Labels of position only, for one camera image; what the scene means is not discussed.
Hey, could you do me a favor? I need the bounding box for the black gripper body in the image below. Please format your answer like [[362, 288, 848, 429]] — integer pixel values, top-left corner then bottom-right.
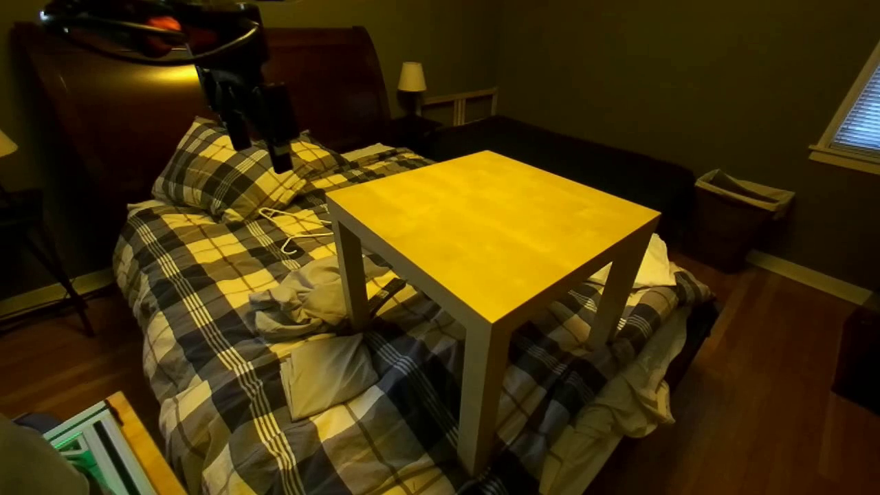
[[193, 0, 276, 98]]

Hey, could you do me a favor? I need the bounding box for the pale robot base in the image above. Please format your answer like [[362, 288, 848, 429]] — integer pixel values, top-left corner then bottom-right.
[[0, 411, 94, 495]]

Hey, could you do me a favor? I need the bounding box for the plaid pillow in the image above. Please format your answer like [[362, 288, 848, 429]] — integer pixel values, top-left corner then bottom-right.
[[149, 114, 345, 222]]

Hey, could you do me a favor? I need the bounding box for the white plastic clothes hanger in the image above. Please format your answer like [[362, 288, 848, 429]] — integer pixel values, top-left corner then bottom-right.
[[254, 202, 334, 261]]

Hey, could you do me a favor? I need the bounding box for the dark wooden headboard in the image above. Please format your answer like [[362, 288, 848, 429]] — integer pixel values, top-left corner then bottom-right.
[[11, 21, 395, 268]]

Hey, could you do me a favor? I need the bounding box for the small bedside lamp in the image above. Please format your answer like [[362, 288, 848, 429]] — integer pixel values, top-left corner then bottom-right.
[[392, 61, 430, 118]]

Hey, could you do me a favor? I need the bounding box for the plaid bed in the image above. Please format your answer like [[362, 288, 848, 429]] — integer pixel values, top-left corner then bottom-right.
[[110, 140, 718, 495]]

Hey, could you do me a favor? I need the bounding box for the small light wooden table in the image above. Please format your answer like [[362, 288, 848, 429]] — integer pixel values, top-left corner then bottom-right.
[[325, 149, 664, 479]]

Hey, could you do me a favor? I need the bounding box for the black tripod stand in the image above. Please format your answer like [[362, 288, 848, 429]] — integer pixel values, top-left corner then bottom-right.
[[0, 187, 99, 337]]

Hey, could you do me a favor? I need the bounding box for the dark low furniture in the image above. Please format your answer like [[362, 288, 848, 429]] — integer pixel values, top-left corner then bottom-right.
[[388, 113, 696, 250]]

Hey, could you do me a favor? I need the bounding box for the light wooden board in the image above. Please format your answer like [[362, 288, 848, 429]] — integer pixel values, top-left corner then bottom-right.
[[103, 389, 188, 495]]

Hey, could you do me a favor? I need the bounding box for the colourful striped box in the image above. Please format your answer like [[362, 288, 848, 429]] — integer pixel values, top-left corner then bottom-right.
[[37, 398, 160, 495]]

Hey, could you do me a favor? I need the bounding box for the white bed sheet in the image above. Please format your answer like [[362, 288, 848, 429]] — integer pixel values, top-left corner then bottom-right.
[[532, 230, 697, 495]]

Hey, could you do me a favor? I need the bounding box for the woven basket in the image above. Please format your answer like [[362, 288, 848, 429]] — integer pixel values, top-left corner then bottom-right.
[[692, 165, 798, 271]]

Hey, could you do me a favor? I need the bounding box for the window with white frame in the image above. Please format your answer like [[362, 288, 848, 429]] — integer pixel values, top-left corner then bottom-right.
[[806, 39, 880, 176]]

